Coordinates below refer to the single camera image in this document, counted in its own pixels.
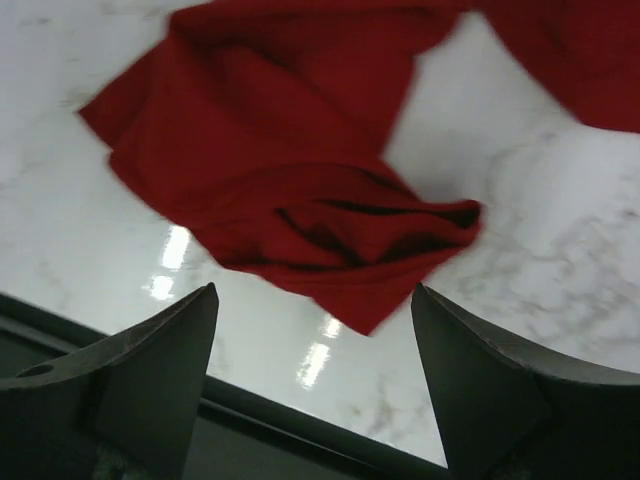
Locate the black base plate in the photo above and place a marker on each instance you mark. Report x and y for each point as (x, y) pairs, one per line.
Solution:
(236, 434)

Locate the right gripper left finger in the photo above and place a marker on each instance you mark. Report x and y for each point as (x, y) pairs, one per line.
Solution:
(121, 408)

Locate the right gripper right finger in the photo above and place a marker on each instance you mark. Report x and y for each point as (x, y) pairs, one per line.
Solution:
(509, 408)

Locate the dark red t-shirt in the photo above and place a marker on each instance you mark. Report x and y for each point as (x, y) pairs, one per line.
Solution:
(260, 127)

